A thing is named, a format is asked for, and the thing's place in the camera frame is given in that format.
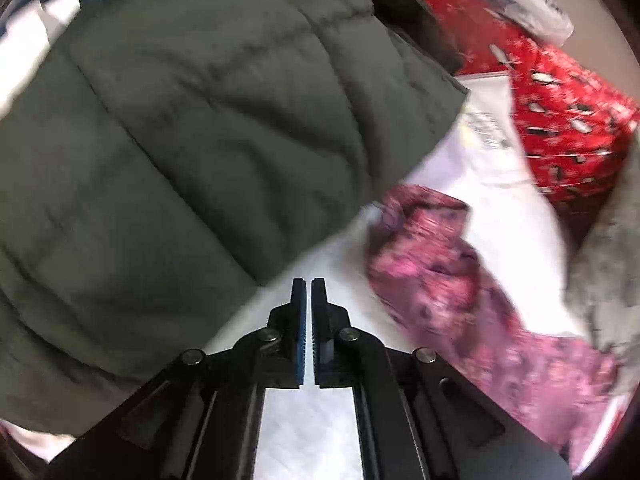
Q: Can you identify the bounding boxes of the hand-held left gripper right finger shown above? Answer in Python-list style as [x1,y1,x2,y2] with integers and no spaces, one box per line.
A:
[311,278,573,480]

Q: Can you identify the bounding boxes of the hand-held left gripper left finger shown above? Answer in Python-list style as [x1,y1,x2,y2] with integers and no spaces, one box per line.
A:
[45,278,307,480]

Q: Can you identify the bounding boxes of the pink floral fleece garment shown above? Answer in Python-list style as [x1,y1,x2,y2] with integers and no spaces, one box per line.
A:
[362,184,633,471]

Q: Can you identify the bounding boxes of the dark green quilted jacket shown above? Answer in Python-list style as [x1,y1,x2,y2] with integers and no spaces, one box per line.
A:
[0,0,471,436]

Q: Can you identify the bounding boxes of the white bed sheet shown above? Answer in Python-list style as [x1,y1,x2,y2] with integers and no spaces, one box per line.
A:
[205,170,596,480]

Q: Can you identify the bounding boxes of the white printed paper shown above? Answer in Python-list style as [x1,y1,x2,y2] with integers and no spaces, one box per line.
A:
[405,75,541,191]

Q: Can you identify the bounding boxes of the grey floral blanket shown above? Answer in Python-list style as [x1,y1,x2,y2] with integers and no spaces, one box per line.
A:
[565,180,640,361]

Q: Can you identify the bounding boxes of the black cloth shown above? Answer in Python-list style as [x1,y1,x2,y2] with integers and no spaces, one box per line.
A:
[345,0,466,76]

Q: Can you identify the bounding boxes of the red printed cloth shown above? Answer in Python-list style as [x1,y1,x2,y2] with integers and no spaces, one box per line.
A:
[370,0,640,211]

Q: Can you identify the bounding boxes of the white plastic bag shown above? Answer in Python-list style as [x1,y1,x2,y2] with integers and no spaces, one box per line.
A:
[440,0,575,43]

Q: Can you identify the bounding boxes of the white cloth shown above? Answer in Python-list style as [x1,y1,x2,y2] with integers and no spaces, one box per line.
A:
[0,0,83,121]

